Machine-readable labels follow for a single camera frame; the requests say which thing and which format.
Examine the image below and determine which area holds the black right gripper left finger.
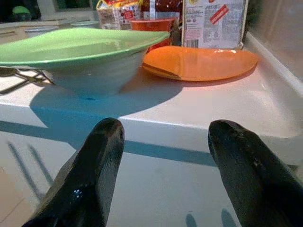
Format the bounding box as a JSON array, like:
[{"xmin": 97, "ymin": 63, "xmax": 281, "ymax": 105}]
[{"xmin": 22, "ymin": 117, "xmax": 125, "ymax": 227}]

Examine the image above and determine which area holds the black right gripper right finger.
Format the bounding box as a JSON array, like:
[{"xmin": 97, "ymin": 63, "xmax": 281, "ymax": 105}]
[{"xmin": 207, "ymin": 119, "xmax": 303, "ymax": 227}]

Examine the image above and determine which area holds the metal cutlery piece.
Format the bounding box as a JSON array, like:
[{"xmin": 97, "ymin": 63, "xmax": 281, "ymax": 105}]
[{"xmin": 0, "ymin": 66, "xmax": 55, "ymax": 95}]

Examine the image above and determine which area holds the green ceramic bowl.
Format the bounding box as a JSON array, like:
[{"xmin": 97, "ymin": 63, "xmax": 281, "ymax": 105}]
[{"xmin": 0, "ymin": 27, "xmax": 170, "ymax": 99}]

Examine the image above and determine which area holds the orange flat plate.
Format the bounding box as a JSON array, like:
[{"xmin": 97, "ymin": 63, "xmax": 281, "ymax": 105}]
[{"xmin": 142, "ymin": 45, "xmax": 259, "ymax": 82}]

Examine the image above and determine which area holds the white printed food box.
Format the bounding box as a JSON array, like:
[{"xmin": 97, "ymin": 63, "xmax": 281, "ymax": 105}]
[{"xmin": 181, "ymin": 0, "xmax": 248, "ymax": 50}]

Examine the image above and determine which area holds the orange plastic cup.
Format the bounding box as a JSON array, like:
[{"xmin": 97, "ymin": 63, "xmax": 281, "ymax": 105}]
[{"xmin": 129, "ymin": 17, "xmax": 177, "ymax": 54}]

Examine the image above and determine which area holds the clear bag of snacks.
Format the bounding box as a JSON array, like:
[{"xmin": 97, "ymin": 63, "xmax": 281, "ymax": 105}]
[{"xmin": 96, "ymin": 0, "xmax": 143, "ymax": 31}]

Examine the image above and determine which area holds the dark red printed package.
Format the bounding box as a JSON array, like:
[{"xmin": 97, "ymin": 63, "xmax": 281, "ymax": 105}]
[{"xmin": 141, "ymin": 0, "xmax": 184, "ymax": 20}]

